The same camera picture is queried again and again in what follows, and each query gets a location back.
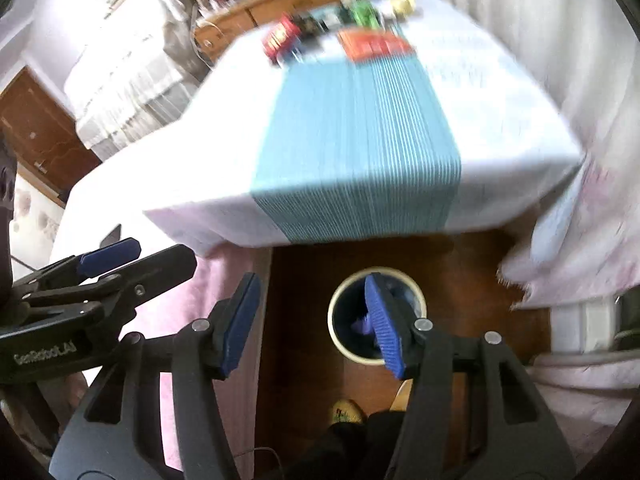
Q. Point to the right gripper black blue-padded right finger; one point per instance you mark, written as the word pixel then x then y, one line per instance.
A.
pixel 519 437

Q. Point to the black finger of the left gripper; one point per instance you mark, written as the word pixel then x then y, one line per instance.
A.
pixel 145 279

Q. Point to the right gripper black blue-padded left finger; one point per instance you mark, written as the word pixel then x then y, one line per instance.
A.
pixel 115 432

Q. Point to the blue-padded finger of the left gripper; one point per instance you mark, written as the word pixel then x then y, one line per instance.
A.
pixel 105 259

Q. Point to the orange foil snack bag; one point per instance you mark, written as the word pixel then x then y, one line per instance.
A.
pixel 363 45

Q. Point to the purple white trash in bin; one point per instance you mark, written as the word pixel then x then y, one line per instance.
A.
pixel 363 330

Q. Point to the cream rimmed dark trash bin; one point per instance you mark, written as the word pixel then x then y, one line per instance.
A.
pixel 349 303

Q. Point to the person's left hand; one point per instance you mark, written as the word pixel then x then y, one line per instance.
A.
pixel 66 394

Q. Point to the pink bed sheet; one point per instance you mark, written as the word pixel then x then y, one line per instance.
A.
pixel 200 309

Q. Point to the brown wooden door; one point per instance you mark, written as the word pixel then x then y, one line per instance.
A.
pixel 43 135

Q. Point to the yellow patterned slipper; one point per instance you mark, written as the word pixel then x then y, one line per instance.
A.
pixel 347 411

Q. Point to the white lace covered furniture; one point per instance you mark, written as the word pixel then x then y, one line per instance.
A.
pixel 137 73

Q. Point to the red gold gift box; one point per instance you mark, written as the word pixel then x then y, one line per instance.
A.
pixel 281 38

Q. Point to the black gold crumpled wrapper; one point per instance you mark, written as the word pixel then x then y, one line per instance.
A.
pixel 309 27

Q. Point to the white teal striped tablecloth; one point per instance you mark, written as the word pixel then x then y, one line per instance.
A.
pixel 454 137

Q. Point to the crumpled green paper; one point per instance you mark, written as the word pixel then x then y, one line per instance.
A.
pixel 364 14

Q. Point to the crumpled yellow paper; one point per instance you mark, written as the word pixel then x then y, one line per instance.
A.
pixel 403 8

